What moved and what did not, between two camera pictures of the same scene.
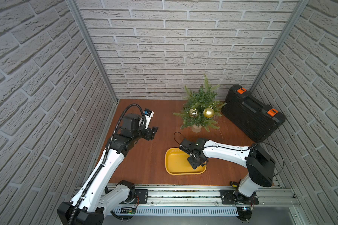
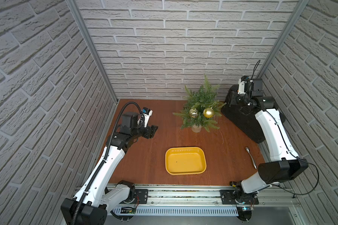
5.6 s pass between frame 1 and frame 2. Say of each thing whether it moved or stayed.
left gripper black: stayed
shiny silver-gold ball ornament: stayed
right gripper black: moved
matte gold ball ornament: stayed
